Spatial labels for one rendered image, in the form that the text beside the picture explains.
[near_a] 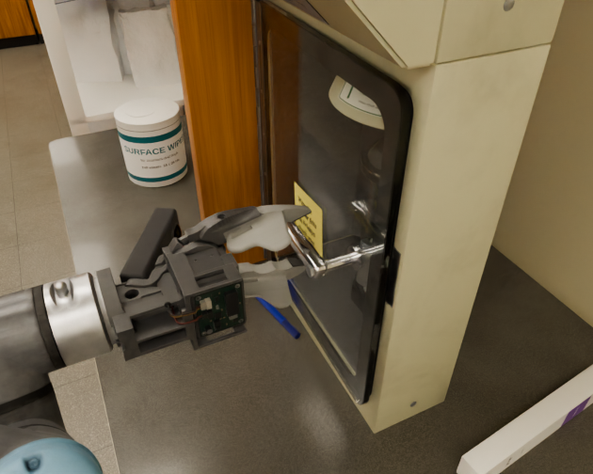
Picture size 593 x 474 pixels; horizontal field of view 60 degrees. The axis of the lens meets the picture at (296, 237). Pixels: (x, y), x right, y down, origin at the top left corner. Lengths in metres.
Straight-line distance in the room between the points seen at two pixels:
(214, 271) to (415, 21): 0.26
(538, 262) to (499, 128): 0.55
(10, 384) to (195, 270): 0.17
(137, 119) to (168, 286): 0.65
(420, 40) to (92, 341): 0.35
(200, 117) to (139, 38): 0.94
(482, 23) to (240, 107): 0.42
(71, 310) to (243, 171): 0.41
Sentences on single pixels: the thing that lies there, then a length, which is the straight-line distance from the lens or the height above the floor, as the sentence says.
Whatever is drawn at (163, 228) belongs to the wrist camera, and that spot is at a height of 1.22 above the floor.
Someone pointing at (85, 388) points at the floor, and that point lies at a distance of 2.03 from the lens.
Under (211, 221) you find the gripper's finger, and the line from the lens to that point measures 0.49.
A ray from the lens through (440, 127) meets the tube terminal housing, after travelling 0.42.
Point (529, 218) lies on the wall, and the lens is 0.98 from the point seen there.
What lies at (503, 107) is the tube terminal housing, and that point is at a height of 1.36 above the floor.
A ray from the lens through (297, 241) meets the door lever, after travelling 0.53.
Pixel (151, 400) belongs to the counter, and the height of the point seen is 0.94.
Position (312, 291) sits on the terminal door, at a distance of 0.68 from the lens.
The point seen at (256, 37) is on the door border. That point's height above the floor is 1.34.
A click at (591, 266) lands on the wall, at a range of 0.93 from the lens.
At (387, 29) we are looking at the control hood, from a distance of 0.36.
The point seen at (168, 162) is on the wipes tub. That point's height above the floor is 1.00.
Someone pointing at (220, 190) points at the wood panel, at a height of 1.11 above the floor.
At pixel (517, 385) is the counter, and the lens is 0.80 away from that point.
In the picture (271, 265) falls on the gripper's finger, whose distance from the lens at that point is 0.56.
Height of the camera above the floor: 1.54
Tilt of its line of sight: 38 degrees down
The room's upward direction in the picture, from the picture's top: straight up
